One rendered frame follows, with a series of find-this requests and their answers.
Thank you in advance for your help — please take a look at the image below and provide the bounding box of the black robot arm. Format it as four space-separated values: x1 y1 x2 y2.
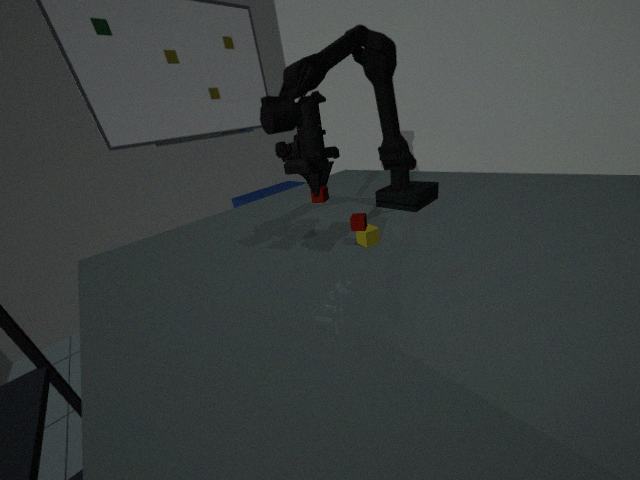
260 24 416 191

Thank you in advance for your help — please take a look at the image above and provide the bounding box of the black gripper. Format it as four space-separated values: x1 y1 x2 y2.
284 126 340 197

